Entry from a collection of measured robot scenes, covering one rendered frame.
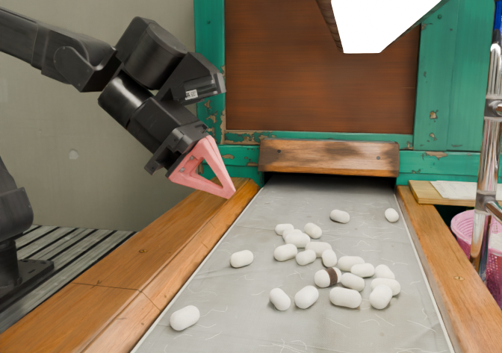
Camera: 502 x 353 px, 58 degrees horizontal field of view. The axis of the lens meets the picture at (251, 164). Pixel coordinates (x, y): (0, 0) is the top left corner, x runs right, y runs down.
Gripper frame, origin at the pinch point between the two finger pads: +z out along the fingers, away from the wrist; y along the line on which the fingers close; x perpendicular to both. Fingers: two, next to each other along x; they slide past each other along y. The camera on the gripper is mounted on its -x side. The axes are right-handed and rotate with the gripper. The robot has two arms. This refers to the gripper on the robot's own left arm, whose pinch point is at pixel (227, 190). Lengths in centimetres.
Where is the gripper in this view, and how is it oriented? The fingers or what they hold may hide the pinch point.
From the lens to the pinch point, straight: 57.5
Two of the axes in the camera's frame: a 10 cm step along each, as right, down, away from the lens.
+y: 2.1, -1.9, 9.6
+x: -6.3, 7.2, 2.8
